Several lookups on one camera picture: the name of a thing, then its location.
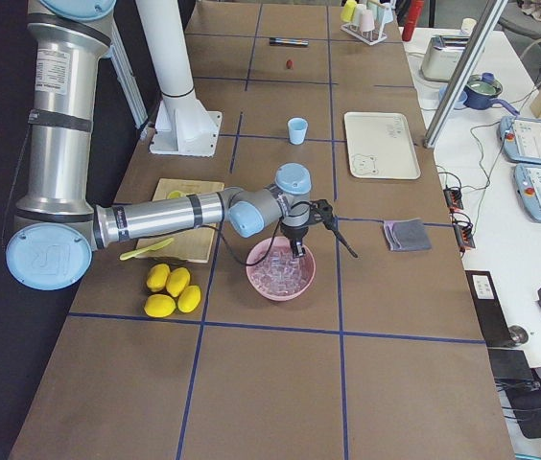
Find teach pendant far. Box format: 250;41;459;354
499;116;541;165

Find steel muddler black tip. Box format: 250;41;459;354
269;37;309;48

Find blue bowl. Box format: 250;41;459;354
437;85;469;111

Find pink bowl of ice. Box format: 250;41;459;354
246;237;317;301

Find pink cup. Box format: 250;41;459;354
358;9;375;34

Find yellow lemon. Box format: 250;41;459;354
176;285;201;313
146;264;171;292
166;267;191;297
144;293;176;318

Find yellow cup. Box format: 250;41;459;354
341;0;358;23

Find red bottle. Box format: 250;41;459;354
402;0;425;42

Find white toaster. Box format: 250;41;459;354
420;34;469;81

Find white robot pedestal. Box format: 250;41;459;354
136;0;222;157

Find grey folded cloth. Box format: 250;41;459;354
383;218;432;252

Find white cup rack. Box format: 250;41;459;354
341;23;388;46

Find cream bear tray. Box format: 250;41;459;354
343;111;421;180

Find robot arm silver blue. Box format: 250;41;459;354
6;1;311;290

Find yellow plastic knife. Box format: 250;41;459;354
119;238;174;261

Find blue saucepan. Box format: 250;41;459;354
464;72;519;116

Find lemon slices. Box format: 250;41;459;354
166;190;186;199

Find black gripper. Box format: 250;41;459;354
283;224;307;258

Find light blue plastic cup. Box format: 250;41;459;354
287;117;308;145

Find aluminium frame post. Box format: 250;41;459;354
423;0;508;149

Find wooden cutting board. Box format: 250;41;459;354
136;178;224;264

